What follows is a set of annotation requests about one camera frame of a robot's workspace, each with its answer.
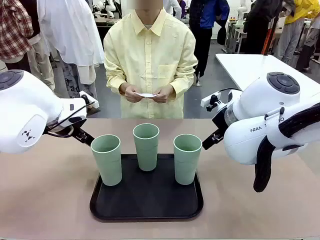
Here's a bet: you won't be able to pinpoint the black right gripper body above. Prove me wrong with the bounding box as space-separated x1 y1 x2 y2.
211 107 230 131

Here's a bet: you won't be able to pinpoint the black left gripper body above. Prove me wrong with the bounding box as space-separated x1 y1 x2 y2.
70 126 87 142

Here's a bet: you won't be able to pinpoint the mint green plastic cup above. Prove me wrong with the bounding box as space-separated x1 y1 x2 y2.
132 123 161 172
90 134 123 187
173 134 203 186

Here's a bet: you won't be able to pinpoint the white scalloped paper coaster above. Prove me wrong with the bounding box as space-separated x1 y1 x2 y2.
134 91 160 99

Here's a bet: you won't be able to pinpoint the person's right forearm yellow sleeve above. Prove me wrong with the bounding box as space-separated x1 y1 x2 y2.
106 74 131 97

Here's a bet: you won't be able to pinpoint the person's left forearm yellow sleeve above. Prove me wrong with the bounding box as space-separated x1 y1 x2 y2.
167 72 195 97

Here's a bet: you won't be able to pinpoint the person's left hand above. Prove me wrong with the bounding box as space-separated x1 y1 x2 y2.
151 86 175 104

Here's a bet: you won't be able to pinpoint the person's right hand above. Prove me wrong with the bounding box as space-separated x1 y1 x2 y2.
123 84 146 104

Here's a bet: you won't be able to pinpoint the grey printed trousers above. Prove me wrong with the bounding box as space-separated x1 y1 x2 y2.
58 53 98 101

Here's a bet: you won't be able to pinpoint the white table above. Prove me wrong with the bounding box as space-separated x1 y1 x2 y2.
215 53 320 101

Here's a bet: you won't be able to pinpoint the cream garment hem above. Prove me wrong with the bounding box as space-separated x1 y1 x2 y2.
76 63 97 86

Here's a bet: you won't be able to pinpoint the figure in beige trousers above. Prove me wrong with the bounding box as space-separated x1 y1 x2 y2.
24 0 56 95

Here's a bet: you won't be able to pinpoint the black hanging bag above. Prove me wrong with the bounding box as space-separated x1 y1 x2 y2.
216 24 228 46

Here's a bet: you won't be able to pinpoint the black plastic serving tray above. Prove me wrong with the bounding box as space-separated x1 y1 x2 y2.
89 153 205 223

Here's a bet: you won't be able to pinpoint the orange and black pole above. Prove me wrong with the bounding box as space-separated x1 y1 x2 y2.
261 16 280 56

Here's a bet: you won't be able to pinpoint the person in yellow shirt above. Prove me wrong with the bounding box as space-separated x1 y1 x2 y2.
103 0 199 120

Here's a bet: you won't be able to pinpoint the white oversized shirt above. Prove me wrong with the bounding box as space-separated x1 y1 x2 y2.
36 0 106 67

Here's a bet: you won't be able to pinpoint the person in black coat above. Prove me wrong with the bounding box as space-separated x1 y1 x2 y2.
242 0 283 55

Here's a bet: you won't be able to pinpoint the person in black trousers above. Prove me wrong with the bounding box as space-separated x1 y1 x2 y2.
295 21 320 74

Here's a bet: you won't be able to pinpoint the person in blue jacket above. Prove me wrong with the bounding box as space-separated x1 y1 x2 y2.
189 0 230 87

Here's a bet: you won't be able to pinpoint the person in red plaid shirt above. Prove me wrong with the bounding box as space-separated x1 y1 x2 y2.
0 0 36 72

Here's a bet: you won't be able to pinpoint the person in yellow jacket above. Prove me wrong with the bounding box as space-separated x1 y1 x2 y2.
273 0 320 63

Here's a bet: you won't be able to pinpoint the thin black cable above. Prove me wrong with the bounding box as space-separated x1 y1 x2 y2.
44 100 96 138

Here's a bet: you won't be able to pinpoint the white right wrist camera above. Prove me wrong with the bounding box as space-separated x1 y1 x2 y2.
200 91 223 112

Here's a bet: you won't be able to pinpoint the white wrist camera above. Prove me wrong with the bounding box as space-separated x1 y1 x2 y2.
200 91 223 112
79 91 100 110

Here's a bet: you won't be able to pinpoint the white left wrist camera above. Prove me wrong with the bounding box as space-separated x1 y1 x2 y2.
79 91 100 110

